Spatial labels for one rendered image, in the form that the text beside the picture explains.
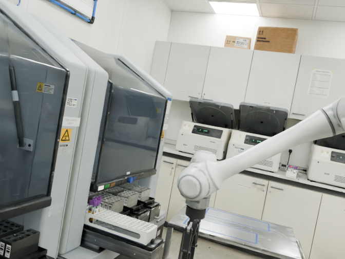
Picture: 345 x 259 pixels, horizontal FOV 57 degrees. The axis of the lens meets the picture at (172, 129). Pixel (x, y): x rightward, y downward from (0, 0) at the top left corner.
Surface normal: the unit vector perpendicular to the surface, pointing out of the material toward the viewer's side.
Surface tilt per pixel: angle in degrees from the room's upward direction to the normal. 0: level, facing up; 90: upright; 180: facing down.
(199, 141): 90
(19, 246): 90
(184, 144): 90
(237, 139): 59
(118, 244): 90
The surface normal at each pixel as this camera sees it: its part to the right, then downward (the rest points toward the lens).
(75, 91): 0.92, 0.18
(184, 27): -0.35, -0.01
